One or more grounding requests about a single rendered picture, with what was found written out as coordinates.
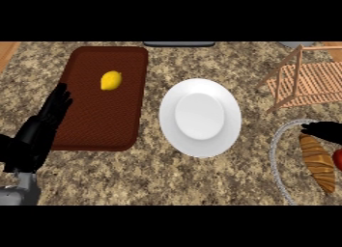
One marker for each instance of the dark grey flat appliance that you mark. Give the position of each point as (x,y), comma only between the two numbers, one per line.
(179,43)

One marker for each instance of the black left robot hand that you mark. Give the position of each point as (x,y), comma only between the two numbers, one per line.
(34,135)

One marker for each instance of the white oval plate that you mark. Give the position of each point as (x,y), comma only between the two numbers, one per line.
(199,117)

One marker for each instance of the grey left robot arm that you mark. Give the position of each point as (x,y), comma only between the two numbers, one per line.
(15,192)

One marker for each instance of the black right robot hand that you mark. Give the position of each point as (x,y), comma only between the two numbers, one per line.
(334,131)

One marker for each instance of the brown croissant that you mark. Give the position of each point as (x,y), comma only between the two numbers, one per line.
(318,162)

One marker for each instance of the yellow lemon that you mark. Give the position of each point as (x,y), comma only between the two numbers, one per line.
(111,80)

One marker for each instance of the wooden tiered shelf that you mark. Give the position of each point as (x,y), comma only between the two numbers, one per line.
(312,80)

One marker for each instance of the dark brown placemat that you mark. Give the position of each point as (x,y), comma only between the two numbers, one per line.
(102,99)

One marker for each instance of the pale grey appliance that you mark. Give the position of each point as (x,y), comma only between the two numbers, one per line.
(297,44)

